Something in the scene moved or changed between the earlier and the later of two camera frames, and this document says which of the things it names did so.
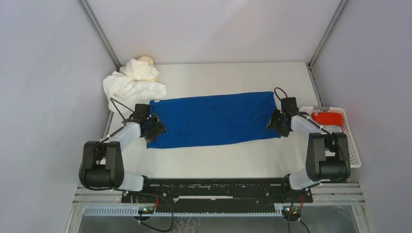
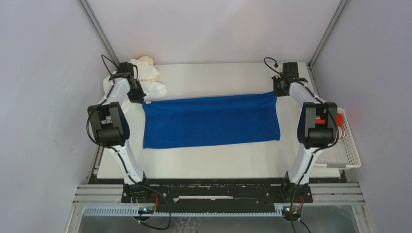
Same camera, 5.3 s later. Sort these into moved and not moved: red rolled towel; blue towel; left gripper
Moved: left gripper
Not moved: red rolled towel; blue towel
